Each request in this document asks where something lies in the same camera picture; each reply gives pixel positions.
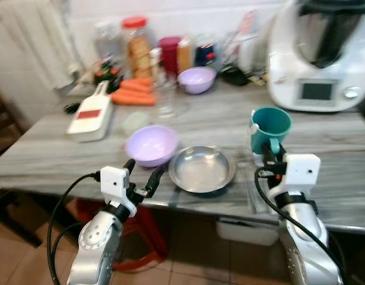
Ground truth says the small lilac plastic bowl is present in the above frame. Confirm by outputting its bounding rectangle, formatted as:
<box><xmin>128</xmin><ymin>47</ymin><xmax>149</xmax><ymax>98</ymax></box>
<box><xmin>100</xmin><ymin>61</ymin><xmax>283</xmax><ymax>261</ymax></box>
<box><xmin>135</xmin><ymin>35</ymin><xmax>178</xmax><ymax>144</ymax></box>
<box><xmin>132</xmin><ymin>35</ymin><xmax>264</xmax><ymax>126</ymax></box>
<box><xmin>177</xmin><ymin>66</ymin><xmax>217</xmax><ymax>95</ymax></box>

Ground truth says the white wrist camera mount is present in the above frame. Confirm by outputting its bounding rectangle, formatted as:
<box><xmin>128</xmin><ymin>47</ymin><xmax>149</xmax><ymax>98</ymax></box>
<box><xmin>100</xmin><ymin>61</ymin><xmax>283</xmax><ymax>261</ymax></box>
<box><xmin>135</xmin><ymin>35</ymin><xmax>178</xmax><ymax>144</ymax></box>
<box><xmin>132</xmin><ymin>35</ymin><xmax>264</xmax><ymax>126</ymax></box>
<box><xmin>100</xmin><ymin>167</ymin><xmax>138</xmax><ymax>217</ymax></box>
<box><xmin>283</xmin><ymin>154</ymin><xmax>321</xmax><ymax>200</ymax></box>

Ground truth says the beige hanging towel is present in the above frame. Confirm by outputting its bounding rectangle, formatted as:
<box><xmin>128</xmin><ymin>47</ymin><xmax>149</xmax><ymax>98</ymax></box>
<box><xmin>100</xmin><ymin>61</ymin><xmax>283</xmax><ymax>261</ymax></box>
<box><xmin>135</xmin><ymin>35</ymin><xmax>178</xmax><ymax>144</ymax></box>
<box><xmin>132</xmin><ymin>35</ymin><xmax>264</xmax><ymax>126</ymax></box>
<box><xmin>1</xmin><ymin>0</ymin><xmax>83</xmax><ymax>91</ymax></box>

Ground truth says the orange sauce bottle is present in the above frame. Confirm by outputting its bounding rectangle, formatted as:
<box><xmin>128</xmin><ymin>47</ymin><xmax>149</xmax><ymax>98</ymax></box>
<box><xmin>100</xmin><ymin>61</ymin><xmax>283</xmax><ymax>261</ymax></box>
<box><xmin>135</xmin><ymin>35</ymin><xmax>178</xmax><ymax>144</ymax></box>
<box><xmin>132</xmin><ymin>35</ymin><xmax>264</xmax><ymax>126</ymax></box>
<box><xmin>177</xmin><ymin>39</ymin><xmax>193</xmax><ymax>72</ymax></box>

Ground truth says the large lilac plastic bowl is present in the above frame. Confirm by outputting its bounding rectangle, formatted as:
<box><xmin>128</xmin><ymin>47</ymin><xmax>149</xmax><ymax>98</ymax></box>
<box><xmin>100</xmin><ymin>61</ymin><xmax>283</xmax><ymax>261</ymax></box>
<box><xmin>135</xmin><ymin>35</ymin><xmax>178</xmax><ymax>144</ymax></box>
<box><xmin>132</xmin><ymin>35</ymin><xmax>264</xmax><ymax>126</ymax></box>
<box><xmin>125</xmin><ymin>125</ymin><xmax>180</xmax><ymax>167</ymax></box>

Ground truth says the clear plastic utensil container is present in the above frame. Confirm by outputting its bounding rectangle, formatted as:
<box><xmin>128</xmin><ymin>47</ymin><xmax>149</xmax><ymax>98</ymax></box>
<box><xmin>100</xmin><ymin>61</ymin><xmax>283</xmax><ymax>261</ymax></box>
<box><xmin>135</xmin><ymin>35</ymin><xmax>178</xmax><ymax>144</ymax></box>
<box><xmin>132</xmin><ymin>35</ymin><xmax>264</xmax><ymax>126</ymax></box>
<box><xmin>221</xmin><ymin>30</ymin><xmax>261</xmax><ymax>72</ymax></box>

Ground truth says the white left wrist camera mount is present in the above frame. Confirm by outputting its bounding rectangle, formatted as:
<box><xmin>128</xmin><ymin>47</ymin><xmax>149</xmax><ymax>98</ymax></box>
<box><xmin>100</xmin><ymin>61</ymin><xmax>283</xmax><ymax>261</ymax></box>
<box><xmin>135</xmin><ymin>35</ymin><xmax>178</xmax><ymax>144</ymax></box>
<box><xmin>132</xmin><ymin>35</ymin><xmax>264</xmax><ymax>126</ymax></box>
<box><xmin>100</xmin><ymin>167</ymin><xmax>138</xmax><ymax>217</ymax></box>

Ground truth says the white plastic tub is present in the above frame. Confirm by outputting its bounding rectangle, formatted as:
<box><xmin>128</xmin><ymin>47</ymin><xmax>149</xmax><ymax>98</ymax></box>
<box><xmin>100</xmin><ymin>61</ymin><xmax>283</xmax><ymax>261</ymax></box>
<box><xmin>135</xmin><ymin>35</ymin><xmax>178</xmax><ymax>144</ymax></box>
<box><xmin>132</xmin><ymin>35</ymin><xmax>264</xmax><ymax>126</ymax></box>
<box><xmin>217</xmin><ymin>216</ymin><xmax>281</xmax><ymax>246</ymax></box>

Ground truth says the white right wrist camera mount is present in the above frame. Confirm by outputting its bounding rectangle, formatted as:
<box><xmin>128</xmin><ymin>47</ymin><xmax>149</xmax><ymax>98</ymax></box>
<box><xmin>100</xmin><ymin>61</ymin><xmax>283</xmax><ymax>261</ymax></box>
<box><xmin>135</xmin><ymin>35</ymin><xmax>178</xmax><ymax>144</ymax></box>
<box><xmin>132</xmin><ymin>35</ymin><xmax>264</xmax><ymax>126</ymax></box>
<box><xmin>283</xmin><ymin>154</ymin><xmax>321</xmax><ymax>200</ymax></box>

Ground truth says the white food processor appliance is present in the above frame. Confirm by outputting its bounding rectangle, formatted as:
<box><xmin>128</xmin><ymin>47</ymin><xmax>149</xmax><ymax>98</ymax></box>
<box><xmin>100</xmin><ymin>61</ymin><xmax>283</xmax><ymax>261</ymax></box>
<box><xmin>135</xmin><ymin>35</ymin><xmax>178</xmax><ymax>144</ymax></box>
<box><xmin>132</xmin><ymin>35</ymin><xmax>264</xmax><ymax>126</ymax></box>
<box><xmin>266</xmin><ymin>0</ymin><xmax>365</xmax><ymax>113</ymax></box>

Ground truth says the stainless steel bowl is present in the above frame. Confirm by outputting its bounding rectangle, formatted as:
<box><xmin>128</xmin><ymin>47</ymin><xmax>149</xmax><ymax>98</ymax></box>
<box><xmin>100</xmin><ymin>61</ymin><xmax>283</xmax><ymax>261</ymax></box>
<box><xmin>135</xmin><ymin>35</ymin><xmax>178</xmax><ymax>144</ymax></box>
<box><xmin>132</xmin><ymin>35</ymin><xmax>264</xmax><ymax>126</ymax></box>
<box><xmin>169</xmin><ymin>145</ymin><xmax>236</xmax><ymax>194</ymax></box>

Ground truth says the black tool handle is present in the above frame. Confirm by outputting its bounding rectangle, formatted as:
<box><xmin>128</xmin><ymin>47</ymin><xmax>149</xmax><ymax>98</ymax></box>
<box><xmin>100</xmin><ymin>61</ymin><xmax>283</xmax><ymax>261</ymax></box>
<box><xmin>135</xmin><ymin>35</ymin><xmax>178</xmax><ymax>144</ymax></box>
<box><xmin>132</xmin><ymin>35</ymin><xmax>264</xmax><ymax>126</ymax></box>
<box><xmin>64</xmin><ymin>103</ymin><xmax>82</xmax><ymax>115</ymax></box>

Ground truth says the clear bottle with white cap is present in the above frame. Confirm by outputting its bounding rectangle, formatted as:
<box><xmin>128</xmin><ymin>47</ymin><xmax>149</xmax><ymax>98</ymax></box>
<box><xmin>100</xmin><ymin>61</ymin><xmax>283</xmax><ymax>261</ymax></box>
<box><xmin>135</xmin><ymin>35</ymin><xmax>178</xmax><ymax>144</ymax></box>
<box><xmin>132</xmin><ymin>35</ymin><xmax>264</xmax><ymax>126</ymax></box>
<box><xmin>94</xmin><ymin>23</ymin><xmax>127</xmax><ymax>72</ymax></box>

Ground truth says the white slicer with red blade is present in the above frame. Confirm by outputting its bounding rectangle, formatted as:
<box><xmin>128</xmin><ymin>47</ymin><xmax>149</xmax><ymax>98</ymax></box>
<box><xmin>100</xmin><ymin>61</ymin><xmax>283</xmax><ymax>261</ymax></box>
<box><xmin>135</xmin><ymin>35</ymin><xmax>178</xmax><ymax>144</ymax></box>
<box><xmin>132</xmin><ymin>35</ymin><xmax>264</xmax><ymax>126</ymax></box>
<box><xmin>66</xmin><ymin>81</ymin><xmax>113</xmax><ymax>143</ymax></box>

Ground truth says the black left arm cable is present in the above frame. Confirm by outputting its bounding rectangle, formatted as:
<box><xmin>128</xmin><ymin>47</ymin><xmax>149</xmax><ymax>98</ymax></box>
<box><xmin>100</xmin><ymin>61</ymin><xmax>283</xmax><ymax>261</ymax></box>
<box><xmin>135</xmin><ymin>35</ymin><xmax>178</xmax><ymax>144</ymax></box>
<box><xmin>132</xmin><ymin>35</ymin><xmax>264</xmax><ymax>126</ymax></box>
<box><xmin>46</xmin><ymin>171</ymin><xmax>103</xmax><ymax>285</ymax></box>

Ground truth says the dark wooden chair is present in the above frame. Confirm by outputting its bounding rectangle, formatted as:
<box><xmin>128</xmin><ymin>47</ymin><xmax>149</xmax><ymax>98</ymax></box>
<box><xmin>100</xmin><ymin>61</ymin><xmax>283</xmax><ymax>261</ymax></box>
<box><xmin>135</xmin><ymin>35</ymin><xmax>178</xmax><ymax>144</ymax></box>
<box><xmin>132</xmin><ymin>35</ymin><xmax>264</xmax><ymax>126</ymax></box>
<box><xmin>0</xmin><ymin>83</ymin><xmax>26</xmax><ymax>162</ymax></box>

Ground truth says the clear drinking glass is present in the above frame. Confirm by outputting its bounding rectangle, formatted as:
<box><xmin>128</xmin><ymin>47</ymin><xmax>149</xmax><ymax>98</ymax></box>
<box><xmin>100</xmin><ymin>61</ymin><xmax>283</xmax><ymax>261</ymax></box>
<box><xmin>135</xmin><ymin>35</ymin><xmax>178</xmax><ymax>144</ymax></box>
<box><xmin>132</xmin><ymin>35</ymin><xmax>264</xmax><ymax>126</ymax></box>
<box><xmin>155</xmin><ymin>74</ymin><xmax>186</xmax><ymax>120</ymax></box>

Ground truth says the maroon canister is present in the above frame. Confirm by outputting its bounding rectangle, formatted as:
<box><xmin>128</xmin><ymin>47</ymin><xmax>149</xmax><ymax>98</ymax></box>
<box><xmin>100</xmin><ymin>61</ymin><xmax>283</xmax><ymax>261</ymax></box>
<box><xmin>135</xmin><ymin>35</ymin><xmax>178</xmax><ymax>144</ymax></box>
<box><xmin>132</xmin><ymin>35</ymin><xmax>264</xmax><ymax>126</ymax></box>
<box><xmin>158</xmin><ymin>36</ymin><xmax>183</xmax><ymax>78</ymax></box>

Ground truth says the cracker jar with red lid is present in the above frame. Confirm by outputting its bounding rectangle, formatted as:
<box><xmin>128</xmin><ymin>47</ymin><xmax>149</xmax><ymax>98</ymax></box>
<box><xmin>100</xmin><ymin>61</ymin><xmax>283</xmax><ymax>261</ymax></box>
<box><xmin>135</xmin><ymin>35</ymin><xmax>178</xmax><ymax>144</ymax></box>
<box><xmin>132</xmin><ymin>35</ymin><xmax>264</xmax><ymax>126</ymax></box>
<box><xmin>122</xmin><ymin>16</ymin><xmax>155</xmax><ymax>79</ymax></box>

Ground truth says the orange carrot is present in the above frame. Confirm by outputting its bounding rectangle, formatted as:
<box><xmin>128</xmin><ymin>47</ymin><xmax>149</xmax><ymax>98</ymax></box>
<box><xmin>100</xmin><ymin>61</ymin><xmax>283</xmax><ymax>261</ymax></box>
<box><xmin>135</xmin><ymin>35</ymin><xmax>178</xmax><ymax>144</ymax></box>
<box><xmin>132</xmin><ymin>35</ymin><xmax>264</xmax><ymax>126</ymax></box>
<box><xmin>120</xmin><ymin>79</ymin><xmax>154</xmax><ymax>90</ymax></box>
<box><xmin>110</xmin><ymin>94</ymin><xmax>157</xmax><ymax>107</ymax></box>
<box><xmin>114</xmin><ymin>87</ymin><xmax>154</xmax><ymax>98</ymax></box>

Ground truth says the red and white packet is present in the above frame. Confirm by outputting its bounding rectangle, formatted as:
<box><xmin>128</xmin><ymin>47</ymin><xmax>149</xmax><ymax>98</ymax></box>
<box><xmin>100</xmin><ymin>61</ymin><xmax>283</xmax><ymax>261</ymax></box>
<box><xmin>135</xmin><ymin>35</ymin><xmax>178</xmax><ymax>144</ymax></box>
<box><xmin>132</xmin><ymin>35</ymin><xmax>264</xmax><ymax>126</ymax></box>
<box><xmin>238</xmin><ymin>9</ymin><xmax>261</xmax><ymax>39</ymax></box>

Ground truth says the black rounded object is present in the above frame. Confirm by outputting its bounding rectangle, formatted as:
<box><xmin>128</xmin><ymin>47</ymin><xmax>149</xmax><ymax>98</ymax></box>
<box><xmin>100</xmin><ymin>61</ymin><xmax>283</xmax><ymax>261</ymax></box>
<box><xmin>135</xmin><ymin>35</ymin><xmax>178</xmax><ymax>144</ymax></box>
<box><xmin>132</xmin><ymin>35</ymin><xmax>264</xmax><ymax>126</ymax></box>
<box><xmin>221</xmin><ymin>65</ymin><xmax>252</xmax><ymax>86</ymax></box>

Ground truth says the teal mug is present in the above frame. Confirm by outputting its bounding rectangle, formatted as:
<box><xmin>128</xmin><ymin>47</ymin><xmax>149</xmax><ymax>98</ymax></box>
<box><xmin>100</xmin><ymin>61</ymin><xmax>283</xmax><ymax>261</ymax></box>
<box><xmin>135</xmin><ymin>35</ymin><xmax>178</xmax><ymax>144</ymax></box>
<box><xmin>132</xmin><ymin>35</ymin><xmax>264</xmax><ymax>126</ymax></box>
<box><xmin>249</xmin><ymin>107</ymin><xmax>293</xmax><ymax>156</ymax></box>

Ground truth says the dark blue jar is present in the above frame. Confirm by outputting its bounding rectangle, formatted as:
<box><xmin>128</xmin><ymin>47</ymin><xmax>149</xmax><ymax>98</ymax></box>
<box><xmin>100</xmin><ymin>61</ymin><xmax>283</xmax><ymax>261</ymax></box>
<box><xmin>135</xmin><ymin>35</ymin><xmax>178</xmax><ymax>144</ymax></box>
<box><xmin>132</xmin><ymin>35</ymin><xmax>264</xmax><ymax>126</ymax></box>
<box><xmin>194</xmin><ymin>40</ymin><xmax>219</xmax><ymax>68</ymax></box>

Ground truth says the small pale green lid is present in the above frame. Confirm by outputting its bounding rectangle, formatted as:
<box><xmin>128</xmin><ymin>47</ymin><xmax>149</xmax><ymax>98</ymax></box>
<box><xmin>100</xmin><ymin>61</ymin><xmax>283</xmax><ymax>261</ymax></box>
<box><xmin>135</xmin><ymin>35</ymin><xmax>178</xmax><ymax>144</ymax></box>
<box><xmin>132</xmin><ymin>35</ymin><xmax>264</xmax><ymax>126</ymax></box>
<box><xmin>122</xmin><ymin>112</ymin><xmax>150</xmax><ymax>135</ymax></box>

